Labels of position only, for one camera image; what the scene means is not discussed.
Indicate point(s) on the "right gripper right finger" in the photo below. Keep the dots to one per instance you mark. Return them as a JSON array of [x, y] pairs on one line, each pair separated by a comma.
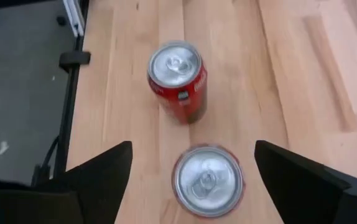
[[290, 186]]

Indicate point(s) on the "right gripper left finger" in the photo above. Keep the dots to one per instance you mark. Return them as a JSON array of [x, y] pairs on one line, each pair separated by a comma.
[[104, 186]]

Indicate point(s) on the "red Coca-Cola can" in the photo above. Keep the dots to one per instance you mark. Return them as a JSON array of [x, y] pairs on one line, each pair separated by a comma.
[[178, 93], [208, 180]]

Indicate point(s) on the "black aluminium table frame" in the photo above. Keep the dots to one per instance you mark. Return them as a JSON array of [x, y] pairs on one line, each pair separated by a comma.
[[69, 109]]

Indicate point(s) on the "black frame clamp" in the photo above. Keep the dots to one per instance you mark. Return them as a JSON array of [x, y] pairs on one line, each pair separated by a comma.
[[74, 59]]

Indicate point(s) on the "white bracket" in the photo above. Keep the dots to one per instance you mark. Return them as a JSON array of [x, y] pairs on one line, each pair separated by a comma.
[[72, 15]]

